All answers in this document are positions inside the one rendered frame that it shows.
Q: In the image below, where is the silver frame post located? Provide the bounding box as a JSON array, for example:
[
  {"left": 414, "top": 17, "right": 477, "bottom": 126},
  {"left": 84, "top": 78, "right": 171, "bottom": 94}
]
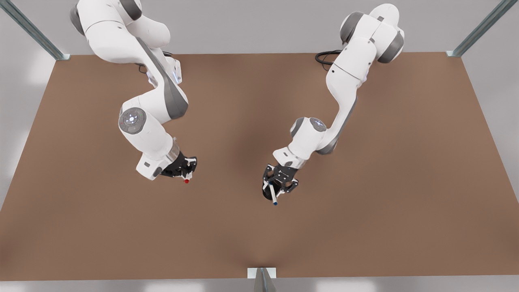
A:
[
  {"left": 0, "top": 0, "right": 71, "bottom": 61},
  {"left": 446, "top": 0, "right": 519, "bottom": 58},
  {"left": 248, "top": 267, "right": 277, "bottom": 292}
]

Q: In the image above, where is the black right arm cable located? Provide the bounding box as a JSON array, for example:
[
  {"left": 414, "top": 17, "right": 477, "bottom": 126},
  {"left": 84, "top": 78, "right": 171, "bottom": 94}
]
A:
[{"left": 137, "top": 51, "right": 174, "bottom": 74}]

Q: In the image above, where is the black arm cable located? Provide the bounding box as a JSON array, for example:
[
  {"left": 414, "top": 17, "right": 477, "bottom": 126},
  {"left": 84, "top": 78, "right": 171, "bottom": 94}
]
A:
[
  {"left": 137, "top": 51, "right": 174, "bottom": 74},
  {"left": 315, "top": 49, "right": 343, "bottom": 72}
]

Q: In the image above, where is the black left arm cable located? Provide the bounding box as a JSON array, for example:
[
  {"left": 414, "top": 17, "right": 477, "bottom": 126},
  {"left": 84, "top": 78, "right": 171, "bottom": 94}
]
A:
[{"left": 315, "top": 49, "right": 343, "bottom": 72}]

